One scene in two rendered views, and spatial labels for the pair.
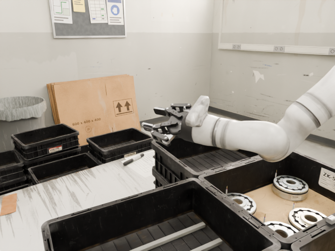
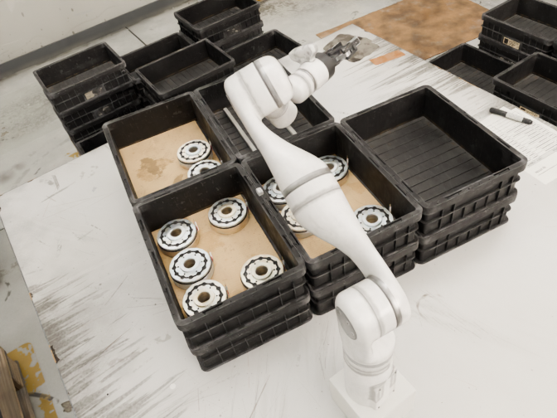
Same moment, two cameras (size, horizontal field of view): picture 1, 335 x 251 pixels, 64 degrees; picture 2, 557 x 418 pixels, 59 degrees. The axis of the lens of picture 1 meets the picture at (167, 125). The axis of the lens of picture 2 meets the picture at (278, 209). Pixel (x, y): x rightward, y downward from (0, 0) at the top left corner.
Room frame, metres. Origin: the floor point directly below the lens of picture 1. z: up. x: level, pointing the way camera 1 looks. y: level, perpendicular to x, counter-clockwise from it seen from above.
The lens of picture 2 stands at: (0.69, -1.20, 1.79)
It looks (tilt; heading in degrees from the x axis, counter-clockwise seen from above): 47 degrees down; 102
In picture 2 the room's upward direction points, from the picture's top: 11 degrees counter-clockwise
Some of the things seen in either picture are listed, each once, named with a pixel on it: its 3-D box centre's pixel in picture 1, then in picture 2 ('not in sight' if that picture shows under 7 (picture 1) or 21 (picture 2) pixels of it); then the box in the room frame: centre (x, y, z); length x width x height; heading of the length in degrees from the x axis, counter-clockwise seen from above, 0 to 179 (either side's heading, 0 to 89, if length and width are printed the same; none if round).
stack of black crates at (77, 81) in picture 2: not in sight; (96, 104); (-0.62, 0.92, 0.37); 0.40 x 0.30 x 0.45; 38
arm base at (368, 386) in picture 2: not in sight; (367, 365); (0.72, -0.77, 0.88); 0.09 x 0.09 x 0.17; 47
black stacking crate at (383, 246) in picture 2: (285, 202); (326, 201); (0.64, -0.33, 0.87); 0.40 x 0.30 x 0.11; 119
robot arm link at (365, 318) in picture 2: not in sight; (368, 323); (0.72, -0.77, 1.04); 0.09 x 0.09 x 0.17; 32
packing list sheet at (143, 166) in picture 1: (158, 158); (526, 141); (1.25, 0.05, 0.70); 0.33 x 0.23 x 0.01; 128
